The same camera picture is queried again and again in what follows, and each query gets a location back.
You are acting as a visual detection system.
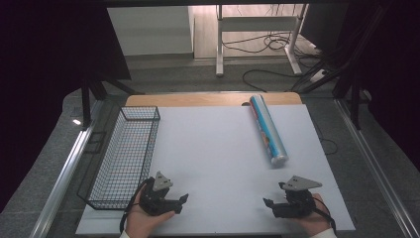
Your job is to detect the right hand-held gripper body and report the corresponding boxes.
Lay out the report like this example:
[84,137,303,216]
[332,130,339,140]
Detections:
[272,175,324,219]

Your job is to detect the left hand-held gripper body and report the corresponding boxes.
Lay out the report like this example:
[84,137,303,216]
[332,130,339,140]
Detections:
[138,171,183,217]

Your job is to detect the person's left hand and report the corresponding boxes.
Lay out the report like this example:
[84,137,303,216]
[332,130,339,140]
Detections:
[124,197,176,238]

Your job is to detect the person's right hand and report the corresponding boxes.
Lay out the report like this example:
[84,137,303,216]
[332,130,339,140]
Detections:
[295,192,332,238]

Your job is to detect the person's right white sleeve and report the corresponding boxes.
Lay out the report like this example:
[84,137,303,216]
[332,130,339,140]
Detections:
[309,227,339,238]

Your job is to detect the white table mat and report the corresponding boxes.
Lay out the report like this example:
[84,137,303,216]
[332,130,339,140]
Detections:
[75,103,357,236]

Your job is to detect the blue plastic wrap roll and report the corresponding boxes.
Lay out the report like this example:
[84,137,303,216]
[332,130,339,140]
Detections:
[249,93,290,168]

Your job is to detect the wooden table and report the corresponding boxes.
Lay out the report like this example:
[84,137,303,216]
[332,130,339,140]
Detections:
[125,91,304,108]

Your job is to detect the black stand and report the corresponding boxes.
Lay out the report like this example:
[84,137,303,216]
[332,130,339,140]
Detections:
[80,73,145,130]

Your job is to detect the white power strip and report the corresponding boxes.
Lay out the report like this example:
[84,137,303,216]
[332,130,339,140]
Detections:
[308,68,329,83]

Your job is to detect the white cabinet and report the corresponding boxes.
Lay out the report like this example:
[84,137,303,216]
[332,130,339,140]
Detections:
[106,6,196,58]

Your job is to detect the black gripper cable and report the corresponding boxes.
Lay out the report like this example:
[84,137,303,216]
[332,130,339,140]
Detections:
[311,195,338,234]
[119,178,157,235]

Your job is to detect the black wire basket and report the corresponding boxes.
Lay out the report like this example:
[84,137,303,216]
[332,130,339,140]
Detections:
[76,105,161,211]

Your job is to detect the thin black table cable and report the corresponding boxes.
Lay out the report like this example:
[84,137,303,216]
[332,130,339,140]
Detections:
[310,117,340,157]

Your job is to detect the aluminium rail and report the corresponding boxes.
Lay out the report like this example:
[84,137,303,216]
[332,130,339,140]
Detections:
[29,98,104,238]
[334,98,420,238]

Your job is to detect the black floor cables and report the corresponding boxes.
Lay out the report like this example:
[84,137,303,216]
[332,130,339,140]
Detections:
[221,30,328,93]

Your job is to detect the white desk frame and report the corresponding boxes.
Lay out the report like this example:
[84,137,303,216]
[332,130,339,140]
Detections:
[215,3,310,78]

